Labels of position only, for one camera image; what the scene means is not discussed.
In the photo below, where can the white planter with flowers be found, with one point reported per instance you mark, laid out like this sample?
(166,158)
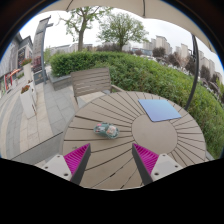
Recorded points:
(27,101)
(27,70)

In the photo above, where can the round-crowned green tree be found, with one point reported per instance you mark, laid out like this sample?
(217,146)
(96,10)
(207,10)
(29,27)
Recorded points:
(121,28)

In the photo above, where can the grey slatted patio chair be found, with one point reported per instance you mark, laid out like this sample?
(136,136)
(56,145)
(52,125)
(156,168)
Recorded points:
(90,81)

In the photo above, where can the green hedge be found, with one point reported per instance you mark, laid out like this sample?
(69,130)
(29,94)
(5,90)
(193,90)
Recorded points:
(150,76)

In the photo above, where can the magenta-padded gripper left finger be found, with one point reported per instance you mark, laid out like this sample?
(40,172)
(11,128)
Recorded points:
(77,158)

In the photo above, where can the dark curved umbrella pole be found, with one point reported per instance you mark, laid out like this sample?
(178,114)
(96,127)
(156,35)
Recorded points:
(194,73)

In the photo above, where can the tall thin-crowned tree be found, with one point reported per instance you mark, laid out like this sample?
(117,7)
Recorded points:
(81,30)

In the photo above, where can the tall grey sign pillar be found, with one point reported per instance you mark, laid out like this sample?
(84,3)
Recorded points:
(39,46)

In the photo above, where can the dark storefront building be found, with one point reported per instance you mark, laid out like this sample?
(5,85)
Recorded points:
(15,56)

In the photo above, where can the distant apartment buildings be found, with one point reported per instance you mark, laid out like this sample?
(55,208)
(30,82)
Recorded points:
(161,43)

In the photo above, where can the transparent green computer mouse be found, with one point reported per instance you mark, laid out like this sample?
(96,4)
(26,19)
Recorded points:
(106,130)

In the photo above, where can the blue mouse pad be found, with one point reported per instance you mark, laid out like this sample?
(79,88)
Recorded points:
(160,110)

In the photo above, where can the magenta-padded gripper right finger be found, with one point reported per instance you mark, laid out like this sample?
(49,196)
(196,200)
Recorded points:
(146,158)

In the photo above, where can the beige patio umbrella canopy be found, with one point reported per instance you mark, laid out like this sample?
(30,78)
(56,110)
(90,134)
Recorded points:
(133,8)

